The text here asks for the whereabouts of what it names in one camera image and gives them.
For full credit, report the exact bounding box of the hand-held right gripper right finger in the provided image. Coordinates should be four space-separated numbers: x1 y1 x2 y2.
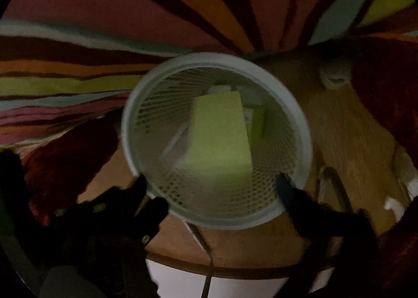
276 174 379 266

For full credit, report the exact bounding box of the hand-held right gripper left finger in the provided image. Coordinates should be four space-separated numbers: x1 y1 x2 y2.
42 174 169 298

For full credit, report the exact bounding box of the white mesh wastebasket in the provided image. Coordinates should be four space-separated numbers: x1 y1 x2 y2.
120 52 314 231

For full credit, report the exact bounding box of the small green cardboard box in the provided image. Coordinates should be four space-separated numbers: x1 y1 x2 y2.
243 105 266 138

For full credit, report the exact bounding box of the large green cardboard box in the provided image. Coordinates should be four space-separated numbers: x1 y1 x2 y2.
186 90 253 174

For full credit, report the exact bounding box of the pale slipper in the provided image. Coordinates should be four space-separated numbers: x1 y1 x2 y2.
318 56 355 89

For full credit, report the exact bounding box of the colourful striped rug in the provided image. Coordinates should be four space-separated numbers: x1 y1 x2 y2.
0 0 418 151

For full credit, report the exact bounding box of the grey cable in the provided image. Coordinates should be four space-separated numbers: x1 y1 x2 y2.
191 222 214 298

